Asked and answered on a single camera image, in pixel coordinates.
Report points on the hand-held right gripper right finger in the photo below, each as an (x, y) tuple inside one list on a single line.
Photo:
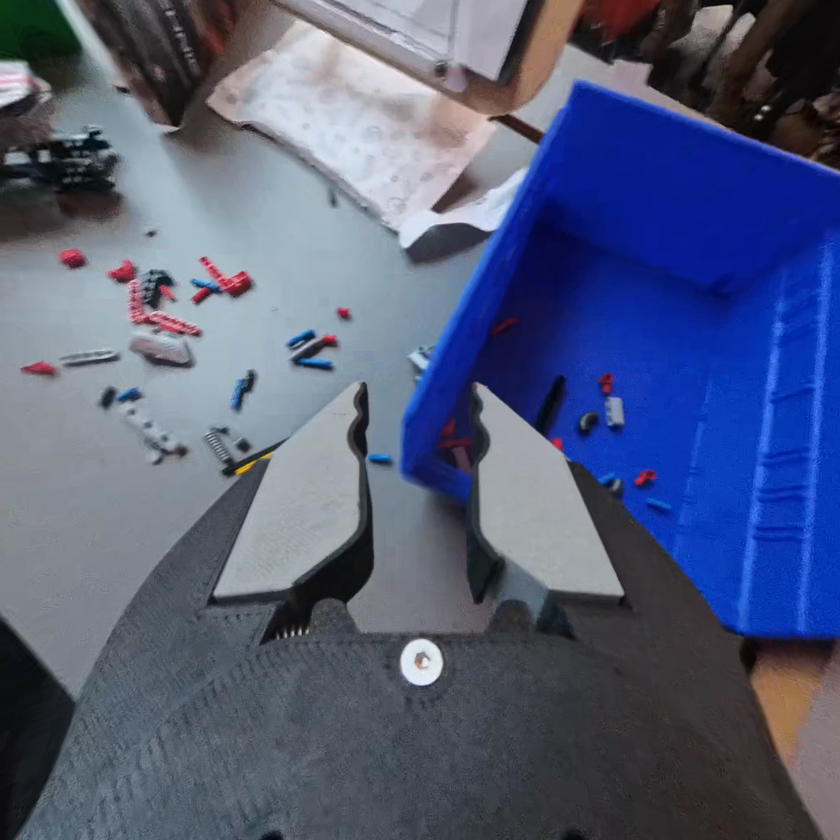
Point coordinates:
[(544, 525)]

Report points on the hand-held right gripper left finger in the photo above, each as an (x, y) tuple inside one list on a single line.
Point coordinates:
[(295, 525)]

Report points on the red lego beam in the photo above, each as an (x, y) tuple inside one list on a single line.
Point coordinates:
[(136, 302), (170, 323)]

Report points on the blue plastic bin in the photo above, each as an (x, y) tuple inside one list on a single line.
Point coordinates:
[(656, 197)]

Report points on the printed paper bag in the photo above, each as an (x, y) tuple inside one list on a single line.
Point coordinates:
[(341, 131)]

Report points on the black grey lego model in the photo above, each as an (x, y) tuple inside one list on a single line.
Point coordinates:
[(65, 164)]

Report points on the yellow lego axle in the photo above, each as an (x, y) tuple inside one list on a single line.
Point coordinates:
[(253, 463)]

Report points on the lego spring shock absorber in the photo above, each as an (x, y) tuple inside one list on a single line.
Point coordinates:
[(223, 443)]

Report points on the assorted small lego pieces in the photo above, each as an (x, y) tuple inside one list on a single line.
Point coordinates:
[(613, 412)]

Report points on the light grey lego beam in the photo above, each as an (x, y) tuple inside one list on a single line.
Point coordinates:
[(88, 357), (154, 433)]

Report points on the black lego pin red tip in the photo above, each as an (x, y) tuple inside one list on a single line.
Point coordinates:
[(315, 348)]

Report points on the red lego L-beam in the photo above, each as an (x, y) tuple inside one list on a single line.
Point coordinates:
[(229, 281)]

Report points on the black lego beam blue pins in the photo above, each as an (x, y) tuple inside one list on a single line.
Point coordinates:
[(157, 285)]

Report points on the red lego claw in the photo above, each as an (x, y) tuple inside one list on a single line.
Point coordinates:
[(39, 369)]

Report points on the red lego connector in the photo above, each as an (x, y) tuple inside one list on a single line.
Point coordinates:
[(123, 271)]

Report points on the red rounded lego block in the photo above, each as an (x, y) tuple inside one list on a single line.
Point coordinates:
[(73, 258)]

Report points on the black lego set box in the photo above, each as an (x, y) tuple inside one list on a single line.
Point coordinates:
[(164, 59)]

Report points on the plain white paper bag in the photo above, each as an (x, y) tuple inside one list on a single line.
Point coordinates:
[(459, 223)]

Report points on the instruction sheet on stand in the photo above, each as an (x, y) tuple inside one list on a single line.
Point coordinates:
[(525, 85)]

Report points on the clear clip bar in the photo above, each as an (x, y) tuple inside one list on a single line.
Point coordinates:
[(420, 56)]

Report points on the printed instruction sheet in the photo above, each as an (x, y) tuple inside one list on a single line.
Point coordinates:
[(407, 26)]

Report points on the green plastic bin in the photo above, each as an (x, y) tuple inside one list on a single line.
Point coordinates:
[(33, 26)]

